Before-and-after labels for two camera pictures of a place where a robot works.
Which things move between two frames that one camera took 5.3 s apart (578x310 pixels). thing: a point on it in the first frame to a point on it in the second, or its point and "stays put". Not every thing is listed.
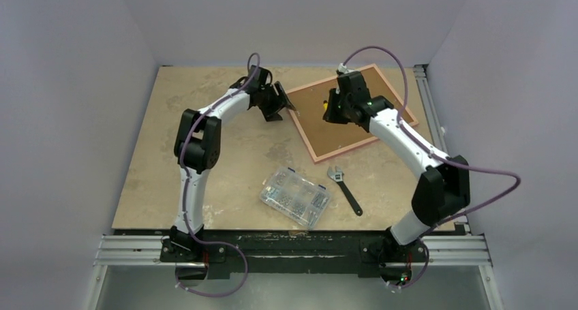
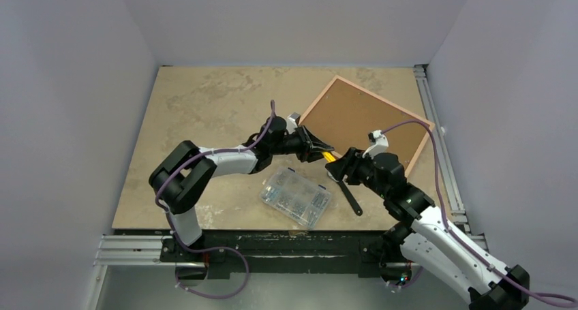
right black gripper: (335, 109) to (344, 164)
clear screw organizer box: (296, 195) stays put
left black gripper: (272, 114) to (307, 142)
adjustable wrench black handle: (337, 176) stays put
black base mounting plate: (384, 252) stays put
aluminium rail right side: (432, 120) stays put
